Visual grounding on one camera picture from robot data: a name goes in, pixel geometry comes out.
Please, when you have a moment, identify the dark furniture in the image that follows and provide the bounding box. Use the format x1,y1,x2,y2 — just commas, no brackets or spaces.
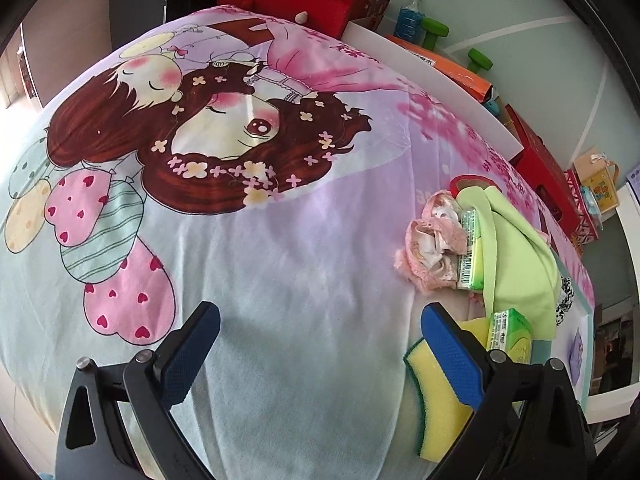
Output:
109,0,221,53

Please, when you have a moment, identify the yellow carton with handle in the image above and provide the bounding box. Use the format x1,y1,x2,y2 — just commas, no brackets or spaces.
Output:
574,147,621,231

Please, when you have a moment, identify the red tape roll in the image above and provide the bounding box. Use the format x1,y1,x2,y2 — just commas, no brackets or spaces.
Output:
450,174,493,198

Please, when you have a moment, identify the zebra print cloth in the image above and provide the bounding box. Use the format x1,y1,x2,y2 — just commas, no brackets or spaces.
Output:
552,276,575,328

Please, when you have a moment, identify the blue liquid plastic bottle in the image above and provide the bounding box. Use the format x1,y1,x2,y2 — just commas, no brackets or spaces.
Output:
397,0,426,43

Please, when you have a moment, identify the green dumbbell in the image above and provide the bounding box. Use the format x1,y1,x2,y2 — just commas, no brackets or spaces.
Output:
422,17,451,51
467,49,493,76

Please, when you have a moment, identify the red cardboard box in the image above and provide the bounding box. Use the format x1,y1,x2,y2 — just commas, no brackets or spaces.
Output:
500,105,581,233

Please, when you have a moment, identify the pink white fuzzy sock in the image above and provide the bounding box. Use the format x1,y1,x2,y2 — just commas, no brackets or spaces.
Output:
395,191,468,291

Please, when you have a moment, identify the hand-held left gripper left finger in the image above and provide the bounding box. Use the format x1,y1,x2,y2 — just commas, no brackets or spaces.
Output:
55,301,222,480

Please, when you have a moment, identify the cartoon printed bed sheet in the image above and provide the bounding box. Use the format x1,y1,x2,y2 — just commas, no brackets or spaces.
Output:
0,4,596,480

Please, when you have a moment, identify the light blue storage box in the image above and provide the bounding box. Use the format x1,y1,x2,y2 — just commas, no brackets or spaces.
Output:
530,270,597,411

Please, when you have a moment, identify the yellow green sponge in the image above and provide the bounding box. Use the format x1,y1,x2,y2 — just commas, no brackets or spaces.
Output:
403,316,493,462

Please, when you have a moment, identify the green tissue pack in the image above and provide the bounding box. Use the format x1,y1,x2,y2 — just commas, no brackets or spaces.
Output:
457,210,483,251
456,250,488,291
486,308,535,363

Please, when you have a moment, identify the orange cardboard box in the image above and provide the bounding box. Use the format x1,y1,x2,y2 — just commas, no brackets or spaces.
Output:
387,34,501,106

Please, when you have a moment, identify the red lattice box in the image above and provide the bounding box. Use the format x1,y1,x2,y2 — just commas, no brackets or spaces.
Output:
565,169,601,256

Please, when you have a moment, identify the white board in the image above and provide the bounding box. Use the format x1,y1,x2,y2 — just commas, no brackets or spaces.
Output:
347,20,523,161

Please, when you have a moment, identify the light green cloth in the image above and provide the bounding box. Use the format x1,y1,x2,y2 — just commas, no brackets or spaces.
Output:
457,185,561,341

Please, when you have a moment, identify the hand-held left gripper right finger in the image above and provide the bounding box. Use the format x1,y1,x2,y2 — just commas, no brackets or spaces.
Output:
420,302,598,480

